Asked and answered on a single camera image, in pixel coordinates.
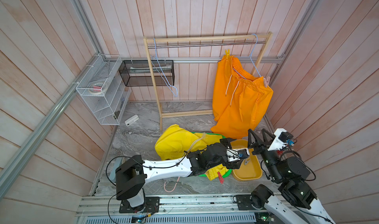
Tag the pink clothespin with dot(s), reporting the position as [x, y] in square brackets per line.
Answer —
[266, 81]

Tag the red clothespin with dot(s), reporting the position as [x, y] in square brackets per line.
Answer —
[221, 179]

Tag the light blue wire hanger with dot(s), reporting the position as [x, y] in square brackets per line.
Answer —
[161, 72]

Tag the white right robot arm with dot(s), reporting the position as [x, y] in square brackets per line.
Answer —
[286, 168]

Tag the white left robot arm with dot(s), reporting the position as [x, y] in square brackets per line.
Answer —
[134, 173]

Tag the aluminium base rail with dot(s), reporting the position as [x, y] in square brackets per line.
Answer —
[174, 209]

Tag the yellow plastic tray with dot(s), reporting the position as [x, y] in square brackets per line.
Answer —
[250, 168]

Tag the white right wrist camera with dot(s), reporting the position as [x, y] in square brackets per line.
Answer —
[282, 139]

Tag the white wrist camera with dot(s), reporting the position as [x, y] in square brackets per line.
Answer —
[237, 155]
[282, 139]

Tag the wooden clothes rack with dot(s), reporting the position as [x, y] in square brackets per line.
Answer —
[198, 42]

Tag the white wire mesh shelf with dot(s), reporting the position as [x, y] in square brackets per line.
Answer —
[107, 108]

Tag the grey blue sponge block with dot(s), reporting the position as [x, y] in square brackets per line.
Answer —
[112, 176]

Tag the small white device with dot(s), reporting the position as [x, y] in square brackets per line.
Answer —
[131, 120]

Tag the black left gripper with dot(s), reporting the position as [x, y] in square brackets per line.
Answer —
[232, 165]

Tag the green plastic basket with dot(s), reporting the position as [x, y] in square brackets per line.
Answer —
[226, 173]

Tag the yellow clothespin on orange shorts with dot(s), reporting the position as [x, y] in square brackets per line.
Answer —
[227, 53]

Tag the black mesh wall basket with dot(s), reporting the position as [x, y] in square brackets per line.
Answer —
[136, 73]

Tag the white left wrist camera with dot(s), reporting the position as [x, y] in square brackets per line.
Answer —
[237, 155]

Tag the yellow shorts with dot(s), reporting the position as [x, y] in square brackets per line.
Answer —
[175, 141]

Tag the orange shorts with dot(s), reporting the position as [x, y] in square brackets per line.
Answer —
[240, 100]

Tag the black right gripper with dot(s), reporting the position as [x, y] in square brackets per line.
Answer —
[261, 151]

